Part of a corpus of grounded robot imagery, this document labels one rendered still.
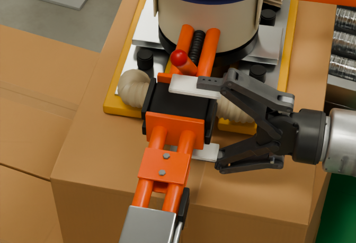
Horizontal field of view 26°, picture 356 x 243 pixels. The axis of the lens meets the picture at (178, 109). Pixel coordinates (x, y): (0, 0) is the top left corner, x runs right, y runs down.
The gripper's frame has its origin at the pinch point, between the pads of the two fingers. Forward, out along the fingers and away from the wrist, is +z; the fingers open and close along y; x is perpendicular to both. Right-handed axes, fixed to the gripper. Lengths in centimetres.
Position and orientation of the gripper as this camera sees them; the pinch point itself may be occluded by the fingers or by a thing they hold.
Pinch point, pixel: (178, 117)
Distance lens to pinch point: 108.7
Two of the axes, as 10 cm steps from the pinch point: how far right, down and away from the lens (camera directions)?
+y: 0.0, 6.6, 7.5
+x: 1.9, -7.4, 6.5
